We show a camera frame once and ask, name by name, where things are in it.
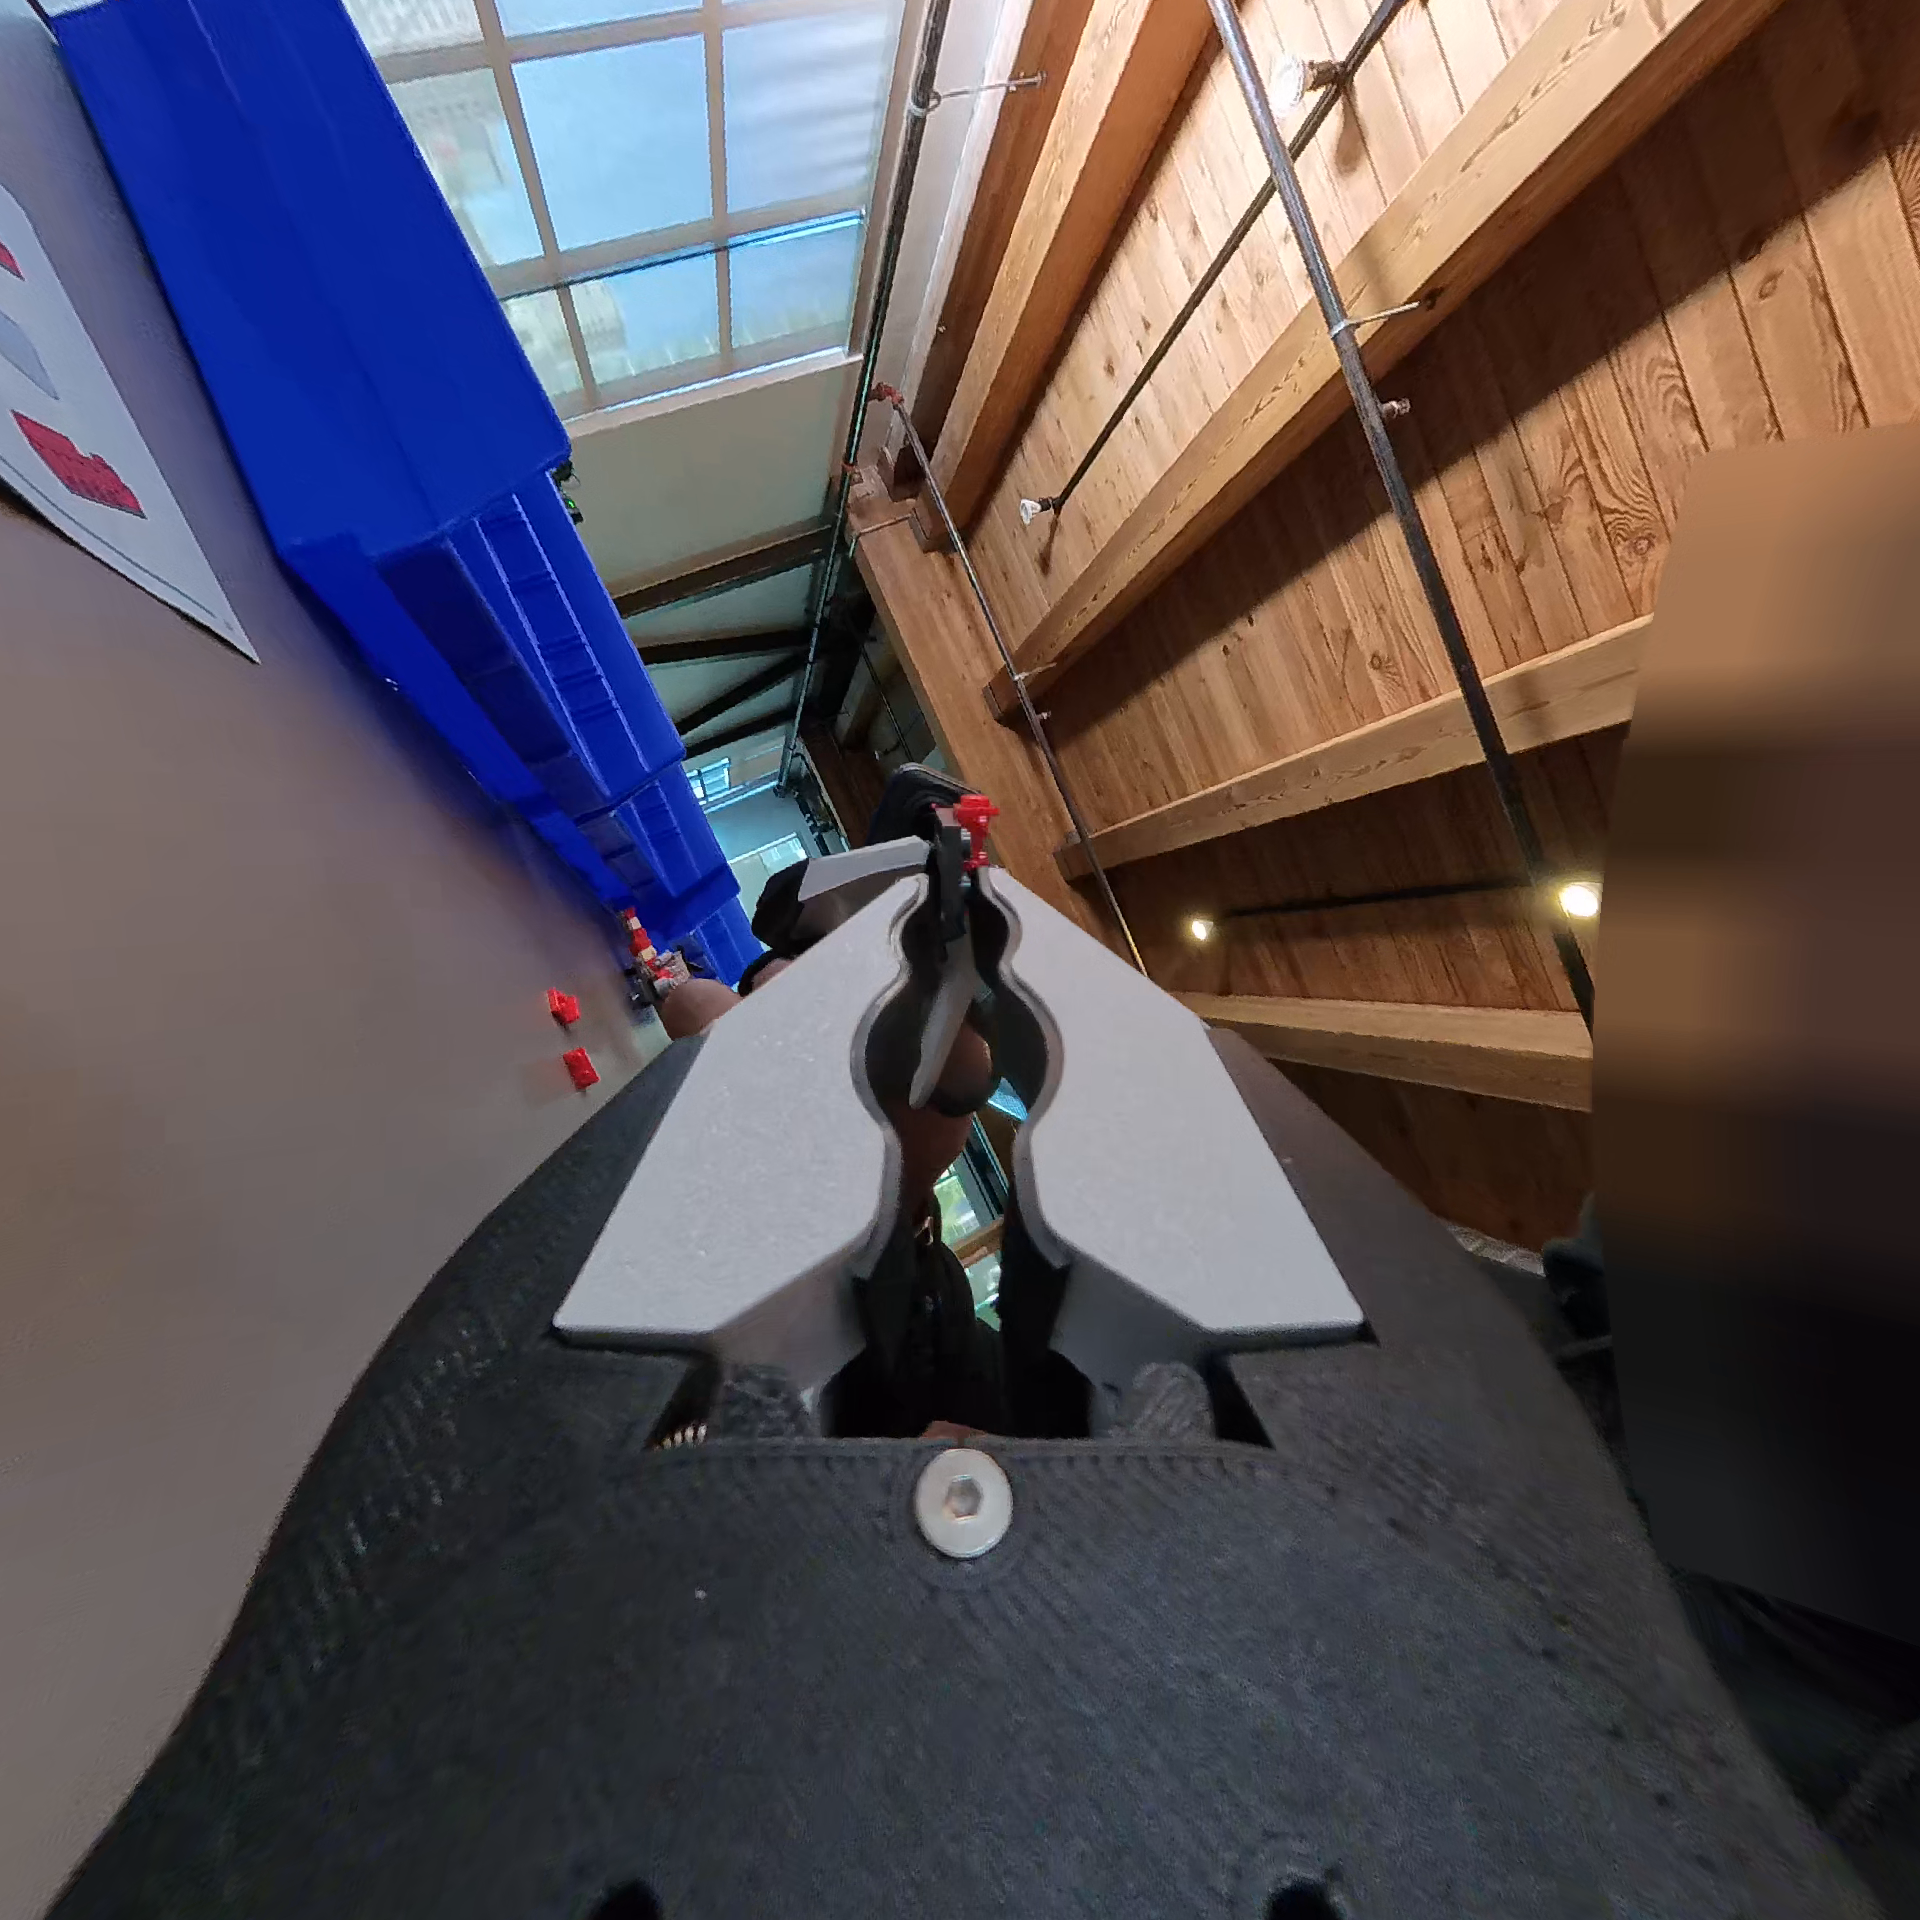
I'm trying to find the background window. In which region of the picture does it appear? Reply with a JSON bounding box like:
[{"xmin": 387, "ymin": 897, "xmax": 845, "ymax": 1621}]
[{"xmin": 689, "ymin": 755, "xmax": 825, "ymax": 889}]

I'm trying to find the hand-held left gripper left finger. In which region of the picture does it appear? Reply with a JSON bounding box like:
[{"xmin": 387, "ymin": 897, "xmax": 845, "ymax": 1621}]
[{"xmin": 554, "ymin": 879, "xmax": 932, "ymax": 1415}]

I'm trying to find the toy brick vehicle model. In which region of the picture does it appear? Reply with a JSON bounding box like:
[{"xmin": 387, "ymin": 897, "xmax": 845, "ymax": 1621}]
[{"xmin": 620, "ymin": 905, "xmax": 703, "ymax": 1013}]

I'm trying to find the person's dark jacket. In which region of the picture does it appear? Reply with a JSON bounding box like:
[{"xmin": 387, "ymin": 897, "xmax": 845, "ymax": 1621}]
[{"xmin": 1543, "ymin": 1224, "xmax": 1920, "ymax": 1920}]

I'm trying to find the thin metal ceiling pipe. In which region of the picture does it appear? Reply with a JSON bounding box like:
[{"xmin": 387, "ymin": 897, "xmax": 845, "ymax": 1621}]
[
  {"xmin": 874, "ymin": 384, "xmax": 1155, "ymax": 975},
  {"xmin": 1204, "ymin": 0, "xmax": 1595, "ymax": 1029}
]

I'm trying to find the large grid window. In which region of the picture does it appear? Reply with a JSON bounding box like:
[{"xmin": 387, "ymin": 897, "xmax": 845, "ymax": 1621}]
[{"xmin": 343, "ymin": 0, "xmax": 922, "ymax": 426}]

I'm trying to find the blue plastic bin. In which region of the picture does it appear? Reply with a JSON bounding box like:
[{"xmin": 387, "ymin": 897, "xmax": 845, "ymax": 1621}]
[
  {"xmin": 525, "ymin": 762, "xmax": 762, "ymax": 986},
  {"xmin": 282, "ymin": 479, "xmax": 689, "ymax": 816},
  {"xmin": 49, "ymin": 0, "xmax": 577, "ymax": 560}
]

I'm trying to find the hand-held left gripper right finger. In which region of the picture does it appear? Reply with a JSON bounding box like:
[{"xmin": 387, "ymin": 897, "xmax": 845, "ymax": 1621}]
[{"xmin": 971, "ymin": 873, "xmax": 1368, "ymax": 1393}]

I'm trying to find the dark grey toy plate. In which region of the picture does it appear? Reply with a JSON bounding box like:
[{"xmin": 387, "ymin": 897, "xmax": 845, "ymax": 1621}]
[{"xmin": 928, "ymin": 816, "xmax": 981, "ymax": 986}]

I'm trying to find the white instruction booklet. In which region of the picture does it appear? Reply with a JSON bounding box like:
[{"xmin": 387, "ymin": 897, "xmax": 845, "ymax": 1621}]
[{"xmin": 0, "ymin": 177, "xmax": 260, "ymax": 666}]

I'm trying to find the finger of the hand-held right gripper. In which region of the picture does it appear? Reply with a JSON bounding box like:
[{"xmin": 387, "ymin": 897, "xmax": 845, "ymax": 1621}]
[
  {"xmin": 906, "ymin": 971, "xmax": 988, "ymax": 1115},
  {"xmin": 793, "ymin": 834, "xmax": 943, "ymax": 913}
]

